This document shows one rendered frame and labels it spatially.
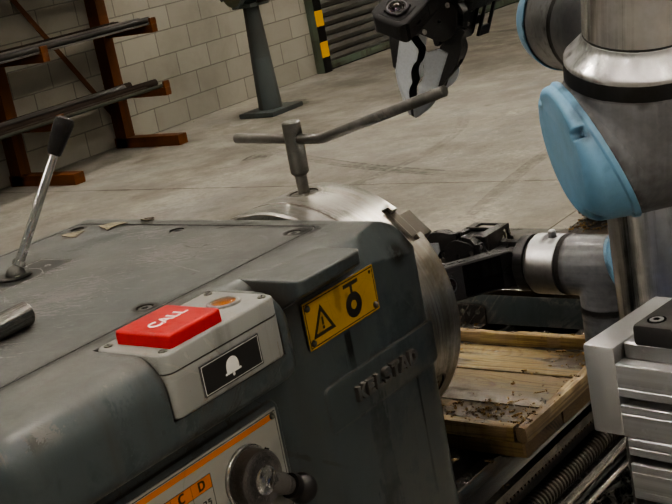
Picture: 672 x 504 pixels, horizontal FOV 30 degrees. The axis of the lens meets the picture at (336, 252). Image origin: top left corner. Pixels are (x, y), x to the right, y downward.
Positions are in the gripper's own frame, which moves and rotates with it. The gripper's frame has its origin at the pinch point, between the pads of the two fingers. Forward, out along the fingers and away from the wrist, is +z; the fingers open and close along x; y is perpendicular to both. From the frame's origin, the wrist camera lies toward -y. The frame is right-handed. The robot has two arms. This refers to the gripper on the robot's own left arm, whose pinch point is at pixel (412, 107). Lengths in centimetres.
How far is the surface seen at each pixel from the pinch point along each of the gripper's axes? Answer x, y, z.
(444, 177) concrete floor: 219, 452, 245
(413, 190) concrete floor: 222, 427, 247
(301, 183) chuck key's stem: 9.3, -5.3, 12.0
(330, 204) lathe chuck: 4.0, -6.8, 11.9
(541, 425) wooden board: -21.7, 10.0, 37.2
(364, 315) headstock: -14.6, -27.3, 8.4
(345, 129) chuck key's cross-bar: 4.1, -6.3, 2.7
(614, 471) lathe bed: -27, 32, 54
